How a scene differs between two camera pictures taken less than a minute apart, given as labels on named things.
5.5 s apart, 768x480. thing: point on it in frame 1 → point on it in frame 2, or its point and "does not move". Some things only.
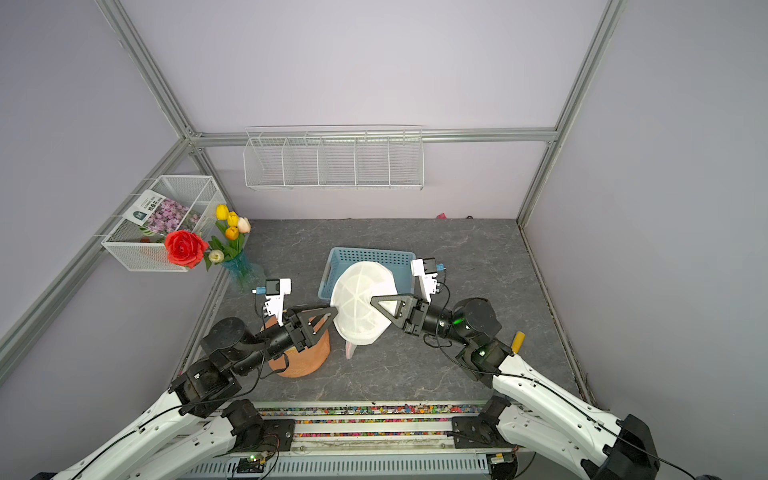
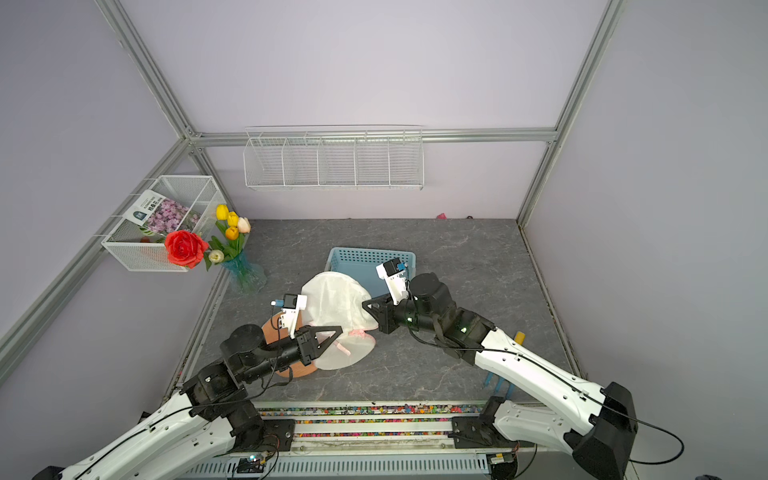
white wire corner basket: (168, 204) does not move
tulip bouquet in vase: (226, 247) does not move
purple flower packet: (157, 214) does not move
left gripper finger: (304, 316) → (319, 347)
